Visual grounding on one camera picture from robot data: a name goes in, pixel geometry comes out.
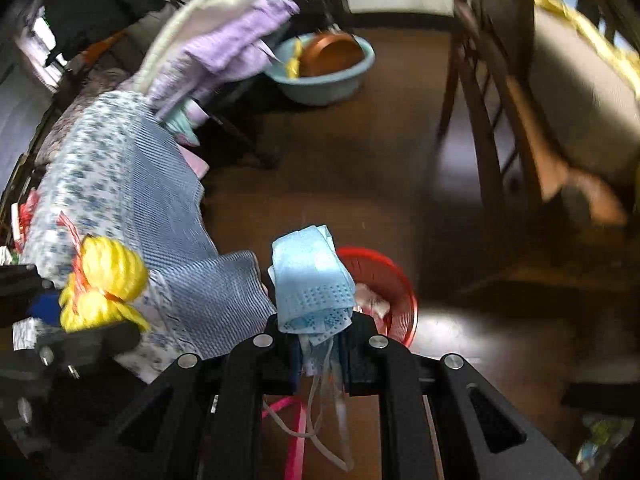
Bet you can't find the mint and pink cloth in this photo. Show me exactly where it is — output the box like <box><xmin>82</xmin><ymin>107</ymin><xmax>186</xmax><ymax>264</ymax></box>
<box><xmin>164</xmin><ymin>100</ymin><xmax>208</xmax><ymax>147</ymax></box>

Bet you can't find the yellow cloth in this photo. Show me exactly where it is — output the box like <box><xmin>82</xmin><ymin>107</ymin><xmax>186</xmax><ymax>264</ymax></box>
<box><xmin>532</xmin><ymin>0</ymin><xmax>640</xmax><ymax>86</ymax></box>

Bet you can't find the pink plastic rod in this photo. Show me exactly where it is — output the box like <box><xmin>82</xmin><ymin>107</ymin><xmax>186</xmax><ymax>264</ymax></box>
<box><xmin>262</xmin><ymin>395</ymin><xmax>309</xmax><ymax>480</ymax></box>

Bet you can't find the white quilted pillow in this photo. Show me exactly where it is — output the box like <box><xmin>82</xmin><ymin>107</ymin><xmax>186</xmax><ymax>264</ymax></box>
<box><xmin>132</xmin><ymin>0</ymin><xmax>275</xmax><ymax>106</ymax></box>

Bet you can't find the light blue plastic basin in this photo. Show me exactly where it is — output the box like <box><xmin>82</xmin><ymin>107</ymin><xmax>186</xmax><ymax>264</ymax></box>
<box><xmin>263</xmin><ymin>32</ymin><xmax>376</xmax><ymax>107</ymax></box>

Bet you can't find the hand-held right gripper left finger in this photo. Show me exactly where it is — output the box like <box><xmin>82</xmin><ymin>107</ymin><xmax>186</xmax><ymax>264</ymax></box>
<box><xmin>75</xmin><ymin>315</ymin><xmax>302</xmax><ymax>480</ymax></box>

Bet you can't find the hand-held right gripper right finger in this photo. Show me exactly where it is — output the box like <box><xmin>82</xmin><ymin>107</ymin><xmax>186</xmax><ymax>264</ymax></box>
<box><xmin>342</xmin><ymin>314</ymin><xmax>581</xmax><ymax>480</ymax></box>

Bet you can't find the blue floral bed sheet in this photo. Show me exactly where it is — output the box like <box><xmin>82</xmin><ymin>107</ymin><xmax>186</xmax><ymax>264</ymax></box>
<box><xmin>12</xmin><ymin>91</ymin><xmax>278</xmax><ymax>386</ymax></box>

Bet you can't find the brown wooden chair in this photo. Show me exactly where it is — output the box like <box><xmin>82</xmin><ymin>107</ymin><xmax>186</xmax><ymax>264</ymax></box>
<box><xmin>437</xmin><ymin>0</ymin><xmax>640</xmax><ymax>311</ymax></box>

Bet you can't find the red plastic basket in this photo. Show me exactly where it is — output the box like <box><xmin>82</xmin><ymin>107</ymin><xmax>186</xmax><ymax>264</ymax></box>
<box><xmin>335</xmin><ymin>246</ymin><xmax>419</xmax><ymax>351</ymax></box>

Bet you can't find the copper pot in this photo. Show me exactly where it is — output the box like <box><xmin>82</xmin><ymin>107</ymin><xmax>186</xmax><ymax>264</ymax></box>
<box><xmin>300</xmin><ymin>31</ymin><xmax>366</xmax><ymax>78</ymax></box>

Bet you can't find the blue face mask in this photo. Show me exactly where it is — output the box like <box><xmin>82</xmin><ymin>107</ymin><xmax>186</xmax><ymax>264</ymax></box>
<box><xmin>267</xmin><ymin>225</ymin><xmax>357</xmax><ymax>472</ymax></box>

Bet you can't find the beige seat cushion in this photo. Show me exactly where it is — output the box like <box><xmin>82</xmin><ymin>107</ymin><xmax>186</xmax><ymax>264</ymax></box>
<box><xmin>530</xmin><ymin>7</ymin><xmax>640</xmax><ymax>201</ymax></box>

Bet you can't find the black coat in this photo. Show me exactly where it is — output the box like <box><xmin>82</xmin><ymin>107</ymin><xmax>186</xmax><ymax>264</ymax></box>
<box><xmin>42</xmin><ymin>0</ymin><xmax>173</xmax><ymax>68</ymax></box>

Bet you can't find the yellow plastic item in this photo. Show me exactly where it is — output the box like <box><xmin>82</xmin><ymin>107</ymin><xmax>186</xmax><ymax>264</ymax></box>
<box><xmin>284</xmin><ymin>39</ymin><xmax>304</xmax><ymax>79</ymax></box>

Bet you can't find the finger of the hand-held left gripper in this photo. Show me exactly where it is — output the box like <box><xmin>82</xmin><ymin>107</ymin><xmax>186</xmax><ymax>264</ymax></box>
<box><xmin>0</xmin><ymin>264</ymin><xmax>63</xmax><ymax>328</ymax></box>
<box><xmin>35</xmin><ymin>319</ymin><xmax>142</xmax><ymax>379</ymax></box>

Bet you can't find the yellow rope ball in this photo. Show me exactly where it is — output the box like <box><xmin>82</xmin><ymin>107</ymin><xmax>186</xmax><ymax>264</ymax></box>
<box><xmin>59</xmin><ymin>234</ymin><xmax>151</xmax><ymax>333</ymax></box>

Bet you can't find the purple folded quilt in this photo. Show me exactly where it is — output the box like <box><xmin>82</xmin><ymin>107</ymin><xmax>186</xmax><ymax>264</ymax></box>
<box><xmin>147</xmin><ymin>0</ymin><xmax>301</xmax><ymax>126</ymax></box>

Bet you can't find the black metal rack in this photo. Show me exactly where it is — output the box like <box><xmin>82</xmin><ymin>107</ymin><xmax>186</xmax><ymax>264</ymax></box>
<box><xmin>195</xmin><ymin>77</ymin><xmax>282</xmax><ymax>169</ymax></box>

